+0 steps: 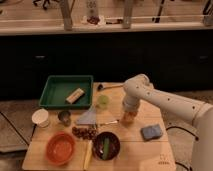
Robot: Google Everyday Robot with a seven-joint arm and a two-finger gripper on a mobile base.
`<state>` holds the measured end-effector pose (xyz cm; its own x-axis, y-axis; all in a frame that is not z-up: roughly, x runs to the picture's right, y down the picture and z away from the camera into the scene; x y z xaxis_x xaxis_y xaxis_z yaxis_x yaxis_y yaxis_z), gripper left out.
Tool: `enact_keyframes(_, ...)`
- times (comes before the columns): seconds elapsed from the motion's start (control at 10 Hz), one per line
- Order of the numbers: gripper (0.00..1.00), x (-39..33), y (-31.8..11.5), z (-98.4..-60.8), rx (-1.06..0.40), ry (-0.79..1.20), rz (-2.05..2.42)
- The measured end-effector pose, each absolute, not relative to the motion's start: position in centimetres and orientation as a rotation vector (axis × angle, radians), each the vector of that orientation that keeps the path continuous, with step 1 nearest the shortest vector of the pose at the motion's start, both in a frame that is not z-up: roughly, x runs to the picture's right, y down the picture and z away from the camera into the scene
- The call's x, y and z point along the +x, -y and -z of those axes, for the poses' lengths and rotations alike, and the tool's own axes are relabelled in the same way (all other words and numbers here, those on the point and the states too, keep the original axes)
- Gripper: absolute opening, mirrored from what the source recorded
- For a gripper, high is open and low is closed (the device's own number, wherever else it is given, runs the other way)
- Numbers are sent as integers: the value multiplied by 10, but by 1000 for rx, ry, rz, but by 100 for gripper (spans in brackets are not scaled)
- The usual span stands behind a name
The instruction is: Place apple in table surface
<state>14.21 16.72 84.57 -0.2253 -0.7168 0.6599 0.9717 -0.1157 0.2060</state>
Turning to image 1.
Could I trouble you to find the black cable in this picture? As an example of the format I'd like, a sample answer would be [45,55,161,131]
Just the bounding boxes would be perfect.
[165,125,200,141]

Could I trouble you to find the green vegetable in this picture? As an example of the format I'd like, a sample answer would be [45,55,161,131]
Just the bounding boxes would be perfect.
[102,138,110,160]

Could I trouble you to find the wooden block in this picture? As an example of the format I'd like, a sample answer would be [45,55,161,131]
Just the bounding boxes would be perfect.
[66,88,84,104]

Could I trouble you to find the orange plastic bowl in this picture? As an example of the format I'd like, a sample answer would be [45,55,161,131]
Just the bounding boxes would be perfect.
[45,131,75,166]

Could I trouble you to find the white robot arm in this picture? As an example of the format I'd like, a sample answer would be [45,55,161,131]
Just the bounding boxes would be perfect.
[122,74,213,171]

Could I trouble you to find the grey folded cloth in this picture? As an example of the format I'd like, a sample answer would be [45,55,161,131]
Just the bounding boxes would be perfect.
[75,107,96,125]

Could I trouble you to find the dark bowl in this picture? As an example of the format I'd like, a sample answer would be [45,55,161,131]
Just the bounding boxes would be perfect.
[93,132,120,161]

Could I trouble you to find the metal spoon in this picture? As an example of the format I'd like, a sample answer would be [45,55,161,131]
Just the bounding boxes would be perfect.
[96,120,119,127]

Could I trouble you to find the yellow-red apple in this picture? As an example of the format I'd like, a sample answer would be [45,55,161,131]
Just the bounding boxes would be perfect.
[121,111,137,125]

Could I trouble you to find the green plastic cup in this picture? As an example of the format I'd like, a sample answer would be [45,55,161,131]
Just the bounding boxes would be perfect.
[97,95,109,110]

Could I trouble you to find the bunch of dark grapes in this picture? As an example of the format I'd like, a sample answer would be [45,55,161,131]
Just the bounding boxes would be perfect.
[72,127,97,140]

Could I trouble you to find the wooden shelf rail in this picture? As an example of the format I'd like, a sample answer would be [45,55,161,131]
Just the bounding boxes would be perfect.
[0,17,213,36]

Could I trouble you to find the green plastic tray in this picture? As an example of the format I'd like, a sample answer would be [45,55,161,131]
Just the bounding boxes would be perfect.
[39,75,93,109]

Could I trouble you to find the white paper cup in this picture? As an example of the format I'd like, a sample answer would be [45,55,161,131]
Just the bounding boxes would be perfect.
[31,109,50,128]

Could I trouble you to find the yellow banana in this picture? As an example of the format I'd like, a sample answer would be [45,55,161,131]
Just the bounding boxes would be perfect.
[83,140,93,171]

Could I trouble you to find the blue sponge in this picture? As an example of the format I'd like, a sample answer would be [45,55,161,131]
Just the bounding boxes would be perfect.
[140,124,163,141]

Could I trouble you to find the small metal cup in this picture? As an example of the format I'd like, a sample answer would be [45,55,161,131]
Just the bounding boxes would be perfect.
[58,111,71,126]

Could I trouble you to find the black-headed brush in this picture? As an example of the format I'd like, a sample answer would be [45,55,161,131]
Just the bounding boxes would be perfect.
[97,84,123,92]

